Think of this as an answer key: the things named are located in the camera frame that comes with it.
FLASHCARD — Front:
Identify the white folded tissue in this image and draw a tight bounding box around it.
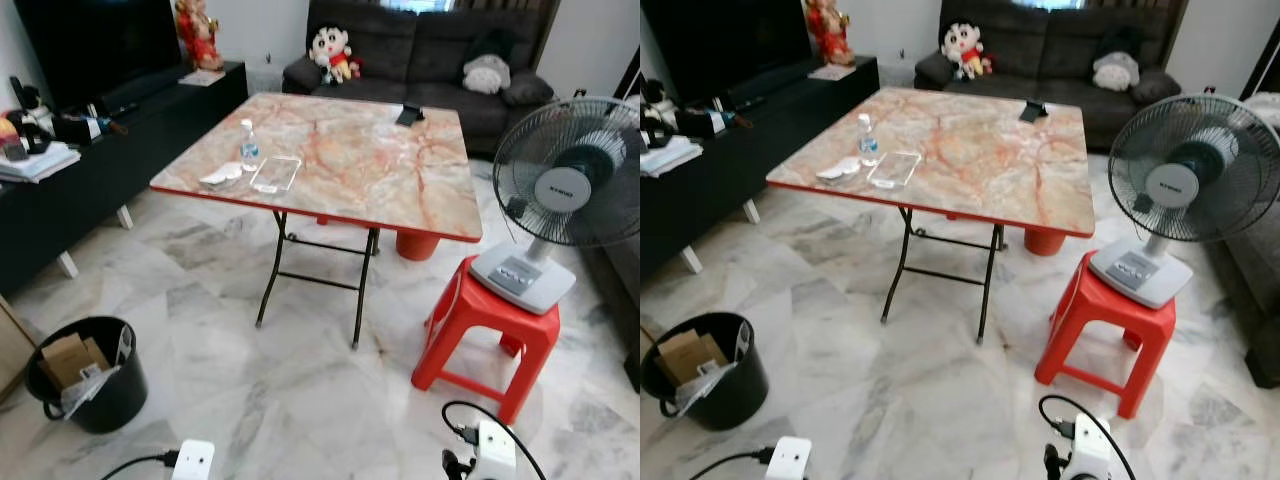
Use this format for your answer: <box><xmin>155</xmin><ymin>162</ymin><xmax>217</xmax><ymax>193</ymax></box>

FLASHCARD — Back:
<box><xmin>814</xmin><ymin>156</ymin><xmax>864</xmax><ymax>185</ymax></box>
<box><xmin>197</xmin><ymin>160</ymin><xmax>245</xmax><ymax>192</ymax></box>

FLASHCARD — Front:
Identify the dark grey fabric sofa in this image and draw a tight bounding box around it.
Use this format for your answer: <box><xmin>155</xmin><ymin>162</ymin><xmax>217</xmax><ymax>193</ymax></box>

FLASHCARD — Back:
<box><xmin>282</xmin><ymin>0</ymin><xmax>562</xmax><ymax>142</ymax></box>
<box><xmin>914</xmin><ymin>0</ymin><xmax>1192</xmax><ymax>142</ymax></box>

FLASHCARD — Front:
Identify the red plastic bucket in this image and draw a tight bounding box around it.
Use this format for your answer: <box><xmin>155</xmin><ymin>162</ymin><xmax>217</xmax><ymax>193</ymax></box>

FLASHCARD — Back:
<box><xmin>394</xmin><ymin>227</ymin><xmax>442</xmax><ymax>264</ymax></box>
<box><xmin>1021</xmin><ymin>227</ymin><xmax>1067</xmax><ymax>257</ymax></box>

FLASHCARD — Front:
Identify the red gold figurine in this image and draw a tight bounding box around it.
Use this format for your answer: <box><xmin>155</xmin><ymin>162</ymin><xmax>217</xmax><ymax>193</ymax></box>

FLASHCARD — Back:
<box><xmin>174</xmin><ymin>0</ymin><xmax>227</xmax><ymax>74</ymax></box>
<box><xmin>804</xmin><ymin>0</ymin><xmax>857</xmax><ymax>69</ymax></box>

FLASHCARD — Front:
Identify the white paper stack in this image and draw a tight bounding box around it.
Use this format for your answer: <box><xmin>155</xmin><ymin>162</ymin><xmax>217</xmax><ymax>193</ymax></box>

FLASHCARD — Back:
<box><xmin>640</xmin><ymin>134</ymin><xmax>707</xmax><ymax>180</ymax></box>
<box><xmin>0</xmin><ymin>139</ymin><xmax>82</xmax><ymax>185</ymax></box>

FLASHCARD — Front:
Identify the marble pattern folding table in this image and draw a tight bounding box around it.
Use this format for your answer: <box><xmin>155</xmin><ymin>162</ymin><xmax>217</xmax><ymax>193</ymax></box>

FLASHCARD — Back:
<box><xmin>764</xmin><ymin>86</ymin><xmax>1097</xmax><ymax>347</ymax></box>
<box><xmin>149</xmin><ymin>91</ymin><xmax>485</xmax><ymax>352</ymax></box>

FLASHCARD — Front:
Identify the brown cardboard piece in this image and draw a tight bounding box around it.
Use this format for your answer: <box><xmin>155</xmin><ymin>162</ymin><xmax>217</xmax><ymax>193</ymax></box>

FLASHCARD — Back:
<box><xmin>39</xmin><ymin>332</ymin><xmax>112</xmax><ymax>392</ymax></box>
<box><xmin>654</xmin><ymin>329</ymin><xmax>732</xmax><ymax>387</ymax></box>

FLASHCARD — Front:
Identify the black TV console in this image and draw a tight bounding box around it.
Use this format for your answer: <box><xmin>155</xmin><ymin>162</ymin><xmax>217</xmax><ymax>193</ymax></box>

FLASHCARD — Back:
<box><xmin>640</xmin><ymin>56</ymin><xmax>882</xmax><ymax>283</ymax></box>
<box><xmin>0</xmin><ymin>61</ymin><xmax>250</xmax><ymax>298</ymax></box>

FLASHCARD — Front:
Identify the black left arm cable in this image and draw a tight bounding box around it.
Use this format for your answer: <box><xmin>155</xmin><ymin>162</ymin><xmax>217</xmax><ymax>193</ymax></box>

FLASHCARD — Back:
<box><xmin>688</xmin><ymin>447</ymin><xmax>777</xmax><ymax>480</ymax></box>
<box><xmin>99</xmin><ymin>449</ymin><xmax>182</xmax><ymax>480</ymax></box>

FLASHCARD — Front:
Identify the cartoon boy plush doll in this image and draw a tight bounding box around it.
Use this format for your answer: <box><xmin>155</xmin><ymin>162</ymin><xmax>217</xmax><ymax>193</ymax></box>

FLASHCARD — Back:
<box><xmin>939</xmin><ymin>21</ymin><xmax>994</xmax><ymax>82</ymax></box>
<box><xmin>307</xmin><ymin>26</ymin><xmax>362</xmax><ymax>86</ymax></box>

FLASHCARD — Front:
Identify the clear plastic food container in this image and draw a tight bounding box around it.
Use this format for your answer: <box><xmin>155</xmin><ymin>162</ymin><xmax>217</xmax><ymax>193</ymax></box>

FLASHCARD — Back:
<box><xmin>865</xmin><ymin>149</ymin><xmax>924</xmax><ymax>190</ymax></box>
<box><xmin>247</xmin><ymin>155</ymin><xmax>304</xmax><ymax>196</ymax></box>

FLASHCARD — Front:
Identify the black rubbish bin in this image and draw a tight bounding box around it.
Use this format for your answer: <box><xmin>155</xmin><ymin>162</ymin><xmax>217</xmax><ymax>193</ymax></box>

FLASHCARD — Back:
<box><xmin>640</xmin><ymin>311</ymin><xmax>770</xmax><ymax>434</ymax></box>
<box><xmin>24</xmin><ymin>314</ymin><xmax>150</xmax><ymax>437</ymax></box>

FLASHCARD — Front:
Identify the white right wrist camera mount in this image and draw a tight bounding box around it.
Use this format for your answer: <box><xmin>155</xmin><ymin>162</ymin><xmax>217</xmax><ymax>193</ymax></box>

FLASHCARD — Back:
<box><xmin>469</xmin><ymin>419</ymin><xmax>519</xmax><ymax>480</ymax></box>
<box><xmin>1069</xmin><ymin>412</ymin><xmax>1114</xmax><ymax>480</ymax></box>

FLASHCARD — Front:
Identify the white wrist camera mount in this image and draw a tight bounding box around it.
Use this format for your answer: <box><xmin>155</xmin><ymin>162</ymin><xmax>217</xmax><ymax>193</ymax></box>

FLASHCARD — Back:
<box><xmin>764</xmin><ymin>435</ymin><xmax>814</xmax><ymax>480</ymax></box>
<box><xmin>469</xmin><ymin>419</ymin><xmax>519</xmax><ymax>480</ymax></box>
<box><xmin>171</xmin><ymin>439</ymin><xmax>217</xmax><ymax>480</ymax></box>
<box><xmin>1069</xmin><ymin>412</ymin><xmax>1114</xmax><ymax>480</ymax></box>

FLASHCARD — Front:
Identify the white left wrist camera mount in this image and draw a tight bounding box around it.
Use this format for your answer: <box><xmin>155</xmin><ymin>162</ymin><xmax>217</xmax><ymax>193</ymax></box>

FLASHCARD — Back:
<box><xmin>171</xmin><ymin>439</ymin><xmax>217</xmax><ymax>480</ymax></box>
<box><xmin>764</xmin><ymin>435</ymin><xmax>814</xmax><ymax>480</ymax></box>

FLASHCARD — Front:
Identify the black flat television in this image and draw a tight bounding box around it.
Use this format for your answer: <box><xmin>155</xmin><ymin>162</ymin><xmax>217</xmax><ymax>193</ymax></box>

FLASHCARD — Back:
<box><xmin>11</xmin><ymin>0</ymin><xmax>187</xmax><ymax>112</ymax></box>
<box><xmin>648</xmin><ymin>0</ymin><xmax>814</xmax><ymax>107</ymax></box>

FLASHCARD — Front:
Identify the grey Totoro plush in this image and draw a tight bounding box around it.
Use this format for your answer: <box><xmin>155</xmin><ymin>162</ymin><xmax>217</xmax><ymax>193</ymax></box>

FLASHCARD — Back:
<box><xmin>1091</xmin><ymin>51</ymin><xmax>1142</xmax><ymax>94</ymax></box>
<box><xmin>461</xmin><ymin>54</ymin><xmax>514</xmax><ymax>97</ymax></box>

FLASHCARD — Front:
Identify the red plastic stool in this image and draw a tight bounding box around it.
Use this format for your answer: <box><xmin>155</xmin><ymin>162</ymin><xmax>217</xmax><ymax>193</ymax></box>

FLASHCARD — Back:
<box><xmin>1032</xmin><ymin>249</ymin><xmax>1179</xmax><ymax>420</ymax></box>
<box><xmin>411</xmin><ymin>254</ymin><xmax>562</xmax><ymax>427</ymax></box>

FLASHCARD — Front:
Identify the dark grey cushion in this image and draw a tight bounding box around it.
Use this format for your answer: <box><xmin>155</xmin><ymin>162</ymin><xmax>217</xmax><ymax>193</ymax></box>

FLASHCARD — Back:
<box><xmin>499</xmin><ymin>69</ymin><xmax>557</xmax><ymax>110</ymax></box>
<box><xmin>1129</xmin><ymin>67</ymin><xmax>1184</xmax><ymax>107</ymax></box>

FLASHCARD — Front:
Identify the grey table fan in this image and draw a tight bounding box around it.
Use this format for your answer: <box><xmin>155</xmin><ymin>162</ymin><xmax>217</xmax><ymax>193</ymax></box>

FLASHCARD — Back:
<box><xmin>470</xmin><ymin>94</ymin><xmax>641</xmax><ymax>317</ymax></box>
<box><xmin>1087</xmin><ymin>92</ymin><xmax>1280</xmax><ymax>310</ymax></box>

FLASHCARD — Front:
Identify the clear plastic water bottle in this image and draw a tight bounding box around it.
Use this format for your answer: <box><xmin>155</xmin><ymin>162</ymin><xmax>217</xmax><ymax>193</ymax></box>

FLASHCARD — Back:
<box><xmin>239</xmin><ymin>118</ymin><xmax>262</xmax><ymax>174</ymax></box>
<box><xmin>856</xmin><ymin>112</ymin><xmax>882</xmax><ymax>169</ymax></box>

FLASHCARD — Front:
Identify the clear plastic trash wrapper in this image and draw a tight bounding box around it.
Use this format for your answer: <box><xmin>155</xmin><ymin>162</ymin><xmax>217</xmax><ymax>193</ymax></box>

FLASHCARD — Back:
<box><xmin>59</xmin><ymin>324</ymin><xmax>137</xmax><ymax>417</ymax></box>
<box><xmin>674</xmin><ymin>321</ymin><xmax>754</xmax><ymax>414</ymax></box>

